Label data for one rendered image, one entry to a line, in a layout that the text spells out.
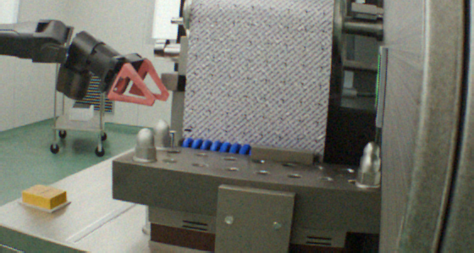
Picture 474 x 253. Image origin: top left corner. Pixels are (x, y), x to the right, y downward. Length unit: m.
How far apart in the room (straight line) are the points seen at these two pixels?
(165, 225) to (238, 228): 0.12
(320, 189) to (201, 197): 0.16
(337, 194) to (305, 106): 0.23
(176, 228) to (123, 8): 6.39
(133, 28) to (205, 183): 6.33
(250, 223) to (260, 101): 0.26
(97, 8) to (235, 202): 6.62
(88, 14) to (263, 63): 6.48
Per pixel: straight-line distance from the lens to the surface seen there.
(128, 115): 7.18
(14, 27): 1.09
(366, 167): 0.81
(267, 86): 0.98
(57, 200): 1.05
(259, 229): 0.80
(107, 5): 7.28
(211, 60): 1.00
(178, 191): 0.84
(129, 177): 0.86
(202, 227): 0.85
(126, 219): 1.01
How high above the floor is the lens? 1.22
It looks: 8 degrees down
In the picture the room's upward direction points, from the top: 4 degrees clockwise
